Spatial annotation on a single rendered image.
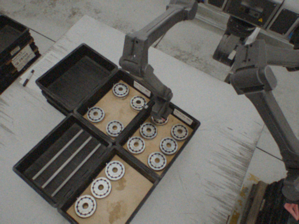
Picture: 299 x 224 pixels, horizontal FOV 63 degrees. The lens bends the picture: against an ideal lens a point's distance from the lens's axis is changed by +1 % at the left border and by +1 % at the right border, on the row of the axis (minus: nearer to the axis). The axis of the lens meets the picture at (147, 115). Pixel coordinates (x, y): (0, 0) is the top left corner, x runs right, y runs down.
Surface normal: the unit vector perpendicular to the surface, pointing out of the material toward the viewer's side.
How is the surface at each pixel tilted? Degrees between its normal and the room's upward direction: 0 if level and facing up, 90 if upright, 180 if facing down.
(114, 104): 0
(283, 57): 41
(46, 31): 0
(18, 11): 0
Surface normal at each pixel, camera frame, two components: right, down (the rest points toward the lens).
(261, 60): 0.60, -0.06
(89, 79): 0.07, -0.45
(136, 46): -0.47, 0.29
